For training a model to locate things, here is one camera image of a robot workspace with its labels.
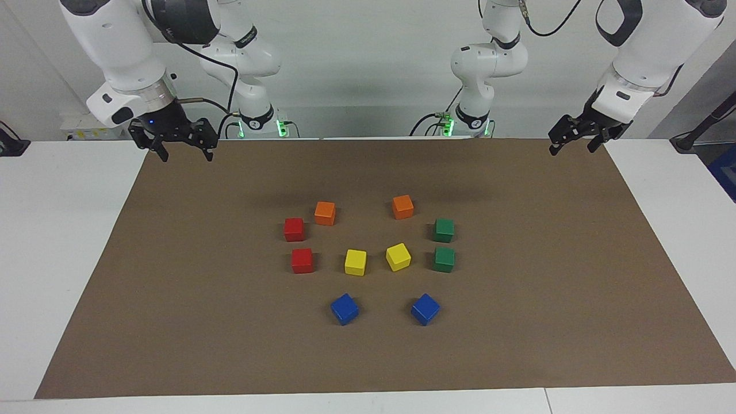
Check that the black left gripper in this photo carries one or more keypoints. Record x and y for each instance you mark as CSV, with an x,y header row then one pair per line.
x,y
598,125

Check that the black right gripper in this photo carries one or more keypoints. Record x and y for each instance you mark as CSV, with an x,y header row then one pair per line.
x,y
172,123

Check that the red wooden cube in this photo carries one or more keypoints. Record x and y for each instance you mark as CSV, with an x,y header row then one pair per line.
x,y
294,229
302,260

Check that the green wooden cube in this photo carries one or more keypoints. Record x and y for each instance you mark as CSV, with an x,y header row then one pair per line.
x,y
443,230
444,259

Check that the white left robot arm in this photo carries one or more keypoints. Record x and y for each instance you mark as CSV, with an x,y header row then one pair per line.
x,y
650,52

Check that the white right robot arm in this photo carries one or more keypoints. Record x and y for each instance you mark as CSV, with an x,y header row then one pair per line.
x,y
121,52

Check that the white power strip box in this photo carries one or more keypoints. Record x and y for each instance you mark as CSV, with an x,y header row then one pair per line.
x,y
92,127

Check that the blue box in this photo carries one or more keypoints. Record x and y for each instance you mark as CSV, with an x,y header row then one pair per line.
x,y
725,172

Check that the orange wooden cube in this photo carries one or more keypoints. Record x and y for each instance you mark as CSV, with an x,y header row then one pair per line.
x,y
402,207
325,213

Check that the brown table mat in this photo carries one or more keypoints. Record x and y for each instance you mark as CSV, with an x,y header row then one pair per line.
x,y
230,333

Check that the yellow wooden cube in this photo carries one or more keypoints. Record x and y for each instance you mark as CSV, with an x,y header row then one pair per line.
x,y
355,262
398,257

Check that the blue wooden cube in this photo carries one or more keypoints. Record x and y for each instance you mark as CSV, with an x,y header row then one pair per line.
x,y
425,309
344,309

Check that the black clamp mount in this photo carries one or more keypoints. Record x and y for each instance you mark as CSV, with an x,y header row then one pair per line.
x,y
11,144

